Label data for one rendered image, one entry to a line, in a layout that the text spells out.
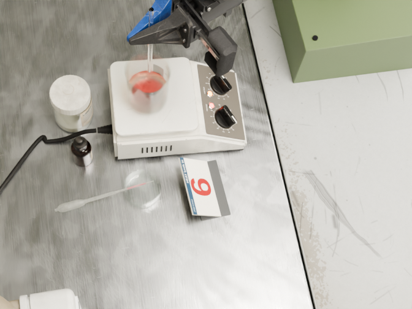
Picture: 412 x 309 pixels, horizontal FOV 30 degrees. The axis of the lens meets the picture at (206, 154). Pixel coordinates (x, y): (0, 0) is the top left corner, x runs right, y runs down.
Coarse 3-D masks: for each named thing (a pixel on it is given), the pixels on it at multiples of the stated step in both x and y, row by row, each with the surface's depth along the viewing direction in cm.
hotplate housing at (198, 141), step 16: (192, 64) 116; (112, 112) 112; (112, 128) 111; (128, 144) 110; (144, 144) 111; (160, 144) 112; (176, 144) 112; (192, 144) 113; (208, 144) 114; (224, 144) 115; (240, 144) 116
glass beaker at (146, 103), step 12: (132, 60) 105; (144, 60) 107; (156, 60) 106; (132, 72) 108; (156, 72) 109; (168, 72) 105; (168, 84) 105; (132, 96) 106; (144, 96) 104; (156, 96) 104; (132, 108) 109; (144, 108) 107; (156, 108) 108
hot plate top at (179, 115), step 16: (112, 64) 113; (176, 64) 113; (112, 80) 112; (176, 80) 112; (192, 80) 113; (112, 96) 111; (176, 96) 111; (192, 96) 112; (128, 112) 110; (160, 112) 110; (176, 112) 110; (192, 112) 111; (128, 128) 109; (144, 128) 109; (160, 128) 109; (176, 128) 109; (192, 128) 110
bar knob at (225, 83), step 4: (216, 76) 116; (212, 80) 116; (216, 80) 116; (220, 80) 116; (224, 80) 116; (212, 84) 116; (216, 84) 116; (220, 84) 116; (224, 84) 116; (228, 84) 116; (212, 88) 116; (216, 88) 116; (220, 88) 117; (224, 88) 116; (228, 88) 116; (216, 92) 116; (220, 92) 116; (224, 92) 116
